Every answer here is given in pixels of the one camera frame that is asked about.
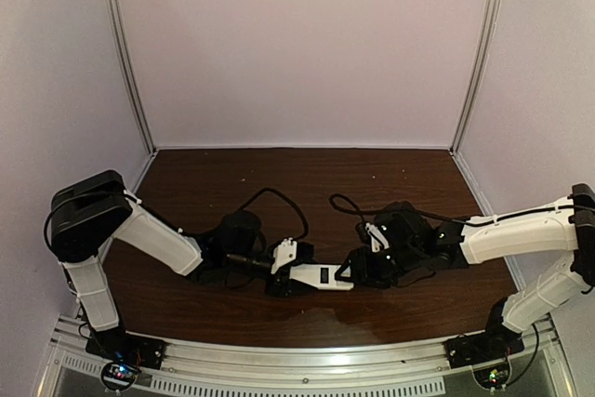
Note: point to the white remote control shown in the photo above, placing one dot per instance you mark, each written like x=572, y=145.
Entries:
x=319, y=276

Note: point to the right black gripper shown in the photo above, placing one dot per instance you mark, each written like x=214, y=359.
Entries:
x=372, y=267

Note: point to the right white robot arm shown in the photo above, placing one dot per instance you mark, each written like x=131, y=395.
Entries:
x=399, y=238

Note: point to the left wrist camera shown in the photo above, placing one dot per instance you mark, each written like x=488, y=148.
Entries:
x=284, y=253

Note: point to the aluminium corner post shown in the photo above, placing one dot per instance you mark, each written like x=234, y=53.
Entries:
x=487, y=32
x=129, y=78

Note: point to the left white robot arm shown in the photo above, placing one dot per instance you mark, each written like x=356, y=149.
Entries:
x=86, y=215

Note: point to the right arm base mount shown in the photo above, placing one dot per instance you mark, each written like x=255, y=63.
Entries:
x=487, y=354

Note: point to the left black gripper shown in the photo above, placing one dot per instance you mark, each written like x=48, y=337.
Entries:
x=283, y=281

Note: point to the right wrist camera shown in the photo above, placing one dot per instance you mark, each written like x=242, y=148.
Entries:
x=371, y=235

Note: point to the left aluminium corner post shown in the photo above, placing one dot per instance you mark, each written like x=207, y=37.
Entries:
x=129, y=78

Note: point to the aluminium front rail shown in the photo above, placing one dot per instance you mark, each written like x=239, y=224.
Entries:
x=418, y=368

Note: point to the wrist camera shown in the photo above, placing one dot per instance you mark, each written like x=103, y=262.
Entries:
x=284, y=253
x=371, y=235

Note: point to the right aluminium corner post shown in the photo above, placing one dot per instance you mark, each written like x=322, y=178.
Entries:
x=487, y=32

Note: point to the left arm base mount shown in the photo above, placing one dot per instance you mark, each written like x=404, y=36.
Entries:
x=128, y=356

